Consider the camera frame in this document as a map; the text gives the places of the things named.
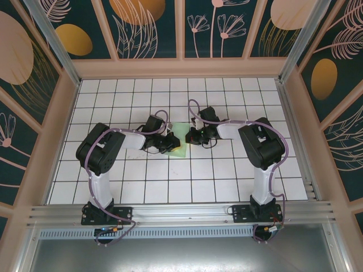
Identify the aluminium side rail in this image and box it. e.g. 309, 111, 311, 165
276, 80, 323, 201

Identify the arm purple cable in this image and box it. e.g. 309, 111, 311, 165
85, 109, 171, 246
188, 98, 290, 244

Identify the long aluminium mounting rail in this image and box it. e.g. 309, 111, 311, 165
27, 200, 337, 230

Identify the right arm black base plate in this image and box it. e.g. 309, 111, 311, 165
231, 203, 283, 223

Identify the light green cloth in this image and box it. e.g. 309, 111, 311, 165
166, 121, 191, 158

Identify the grey metal sheet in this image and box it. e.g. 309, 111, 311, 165
28, 237, 338, 272

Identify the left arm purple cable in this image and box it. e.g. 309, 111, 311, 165
85, 109, 171, 246

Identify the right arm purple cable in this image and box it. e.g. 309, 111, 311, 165
188, 98, 290, 244

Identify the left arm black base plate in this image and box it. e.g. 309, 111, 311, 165
81, 206, 133, 226

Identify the aluminium frame post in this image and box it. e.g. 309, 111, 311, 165
277, 0, 332, 83
22, 0, 82, 87

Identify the grey slotted cable duct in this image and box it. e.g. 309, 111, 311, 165
39, 228, 324, 239

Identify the small circuit board with connector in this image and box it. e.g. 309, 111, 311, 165
262, 225, 285, 236
95, 226, 123, 236

